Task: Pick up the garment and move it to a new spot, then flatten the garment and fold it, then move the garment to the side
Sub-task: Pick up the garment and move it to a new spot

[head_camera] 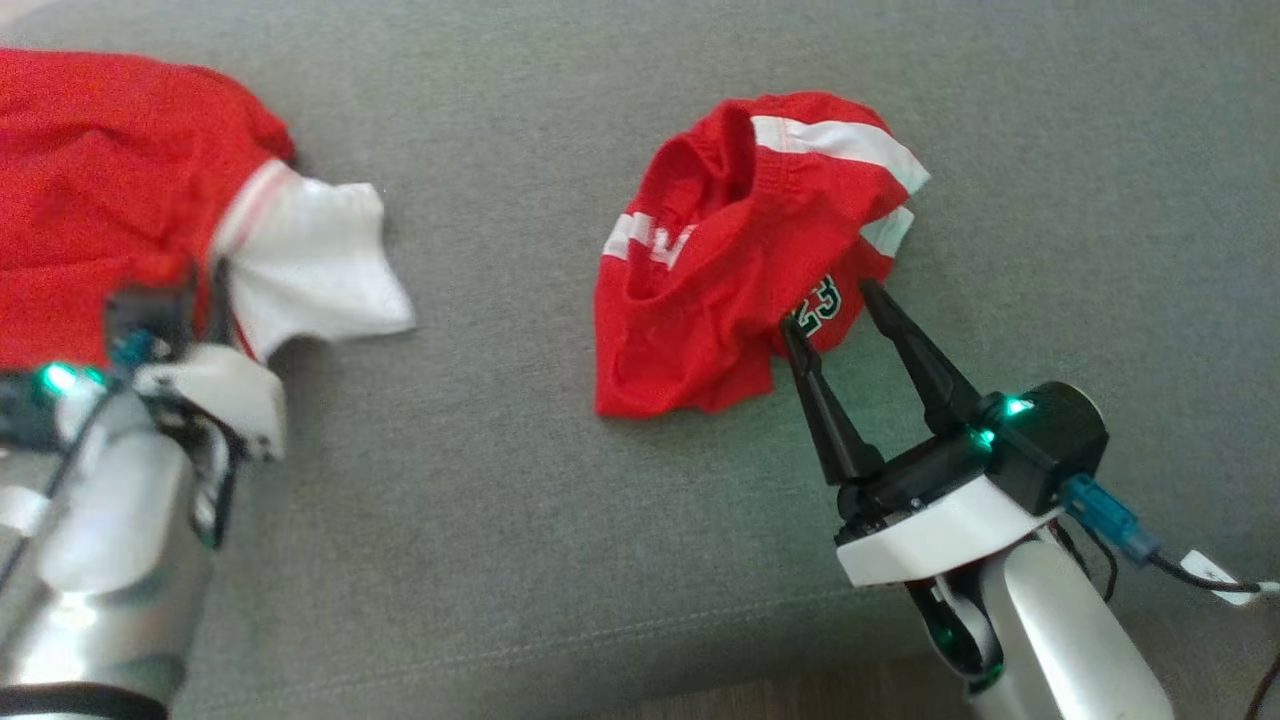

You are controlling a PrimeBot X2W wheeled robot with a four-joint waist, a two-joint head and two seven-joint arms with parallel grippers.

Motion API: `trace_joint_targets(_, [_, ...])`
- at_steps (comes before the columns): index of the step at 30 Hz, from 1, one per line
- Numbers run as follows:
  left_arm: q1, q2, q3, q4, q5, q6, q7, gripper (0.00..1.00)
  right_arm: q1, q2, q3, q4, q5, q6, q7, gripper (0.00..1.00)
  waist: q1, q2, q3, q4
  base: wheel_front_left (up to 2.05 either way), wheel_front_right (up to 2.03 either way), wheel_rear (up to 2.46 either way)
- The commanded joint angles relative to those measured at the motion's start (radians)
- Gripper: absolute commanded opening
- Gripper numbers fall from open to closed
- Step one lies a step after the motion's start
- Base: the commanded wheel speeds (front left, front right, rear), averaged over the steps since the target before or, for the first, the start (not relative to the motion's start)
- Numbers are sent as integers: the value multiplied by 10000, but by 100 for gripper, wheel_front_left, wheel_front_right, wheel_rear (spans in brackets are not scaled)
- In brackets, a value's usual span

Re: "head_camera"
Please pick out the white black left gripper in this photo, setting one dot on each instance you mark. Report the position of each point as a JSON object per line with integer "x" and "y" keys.
{"x": 225, "y": 390}

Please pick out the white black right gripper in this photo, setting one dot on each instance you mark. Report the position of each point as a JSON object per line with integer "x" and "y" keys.
{"x": 930, "y": 520}

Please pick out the red shirt with white sleeves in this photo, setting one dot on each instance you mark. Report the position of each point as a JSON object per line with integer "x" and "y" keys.
{"x": 110, "y": 190}

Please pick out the red shorts with white stripes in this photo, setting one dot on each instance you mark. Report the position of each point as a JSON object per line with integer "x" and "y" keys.
{"x": 720, "y": 260}

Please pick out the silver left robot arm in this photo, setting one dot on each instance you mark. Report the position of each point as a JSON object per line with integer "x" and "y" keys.
{"x": 100, "y": 560}

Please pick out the grey fabric sofa seat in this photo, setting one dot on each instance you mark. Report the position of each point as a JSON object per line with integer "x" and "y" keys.
{"x": 520, "y": 480}

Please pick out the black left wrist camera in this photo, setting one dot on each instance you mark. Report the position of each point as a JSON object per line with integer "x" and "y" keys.
{"x": 150, "y": 312}

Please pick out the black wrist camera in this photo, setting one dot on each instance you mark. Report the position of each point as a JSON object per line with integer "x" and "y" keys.
{"x": 150, "y": 312}
{"x": 1050, "y": 440}

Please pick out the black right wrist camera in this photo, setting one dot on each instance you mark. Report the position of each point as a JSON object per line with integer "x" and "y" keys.
{"x": 1050, "y": 440}

